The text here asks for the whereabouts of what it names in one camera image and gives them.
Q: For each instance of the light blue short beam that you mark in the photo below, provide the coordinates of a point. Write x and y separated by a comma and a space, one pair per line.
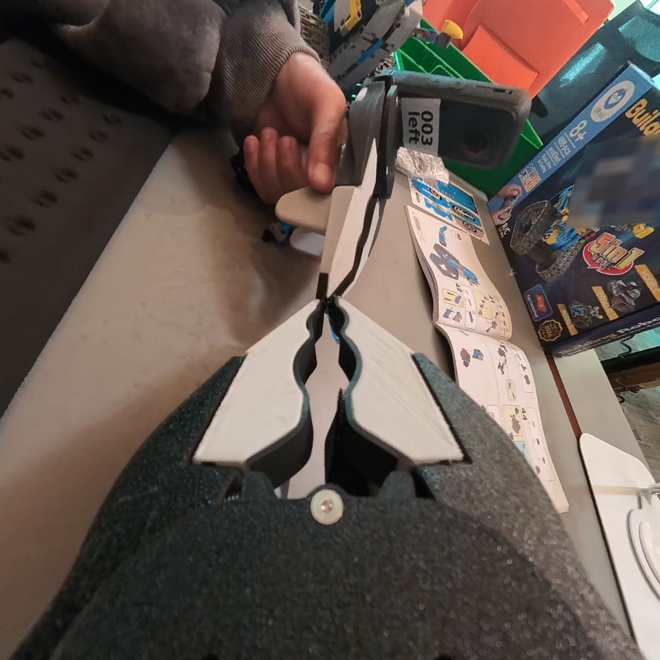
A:
336, 336

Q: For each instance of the grey blue brick assembly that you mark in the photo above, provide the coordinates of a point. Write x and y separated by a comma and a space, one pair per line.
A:
277, 232

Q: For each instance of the sticker sheet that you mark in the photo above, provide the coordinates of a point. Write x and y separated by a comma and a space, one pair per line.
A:
443, 206

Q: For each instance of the orange plastic bin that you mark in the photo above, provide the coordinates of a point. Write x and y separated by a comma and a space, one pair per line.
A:
515, 36

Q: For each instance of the instruction booklet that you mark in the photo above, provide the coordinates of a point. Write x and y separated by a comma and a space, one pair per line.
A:
464, 288

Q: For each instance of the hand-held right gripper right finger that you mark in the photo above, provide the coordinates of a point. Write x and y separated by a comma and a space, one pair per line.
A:
402, 407

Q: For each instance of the person's left forearm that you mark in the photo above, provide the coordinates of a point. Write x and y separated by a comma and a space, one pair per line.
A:
154, 41

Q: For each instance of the blue tracked toy vehicle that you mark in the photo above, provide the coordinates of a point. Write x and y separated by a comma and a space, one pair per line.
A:
371, 31

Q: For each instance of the green plastic bin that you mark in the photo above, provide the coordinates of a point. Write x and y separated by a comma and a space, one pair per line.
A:
428, 59

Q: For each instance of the toy kit box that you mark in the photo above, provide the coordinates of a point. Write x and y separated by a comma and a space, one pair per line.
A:
593, 288

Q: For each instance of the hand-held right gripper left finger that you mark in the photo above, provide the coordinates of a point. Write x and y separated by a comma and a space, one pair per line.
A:
258, 407

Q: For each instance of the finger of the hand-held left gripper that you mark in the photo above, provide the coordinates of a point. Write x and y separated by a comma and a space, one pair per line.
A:
350, 227
379, 216

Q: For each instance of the person's left hand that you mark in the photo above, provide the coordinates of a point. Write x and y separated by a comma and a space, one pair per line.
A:
299, 113

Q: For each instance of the clear plastic bag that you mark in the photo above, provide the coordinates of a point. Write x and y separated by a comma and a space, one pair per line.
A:
420, 162

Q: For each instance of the grey desk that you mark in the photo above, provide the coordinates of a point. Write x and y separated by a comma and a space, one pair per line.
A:
154, 309

